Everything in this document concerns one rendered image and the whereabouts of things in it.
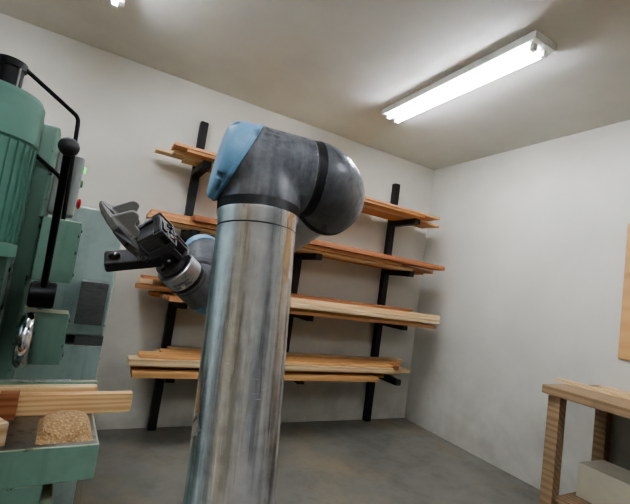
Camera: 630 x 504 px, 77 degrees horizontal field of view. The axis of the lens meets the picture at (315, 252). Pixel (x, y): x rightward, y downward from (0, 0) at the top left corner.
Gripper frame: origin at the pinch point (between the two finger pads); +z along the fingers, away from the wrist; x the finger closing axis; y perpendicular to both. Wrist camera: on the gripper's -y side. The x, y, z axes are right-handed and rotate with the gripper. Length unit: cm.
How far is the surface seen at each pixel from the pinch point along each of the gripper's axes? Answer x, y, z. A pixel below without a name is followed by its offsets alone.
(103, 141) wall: -229, -68, -65
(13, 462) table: 34.4, -25.4, -13.5
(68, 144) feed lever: -3.2, 3.1, 12.0
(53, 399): 19.3, -27.3, -20.7
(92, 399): 19.5, -22.9, -26.1
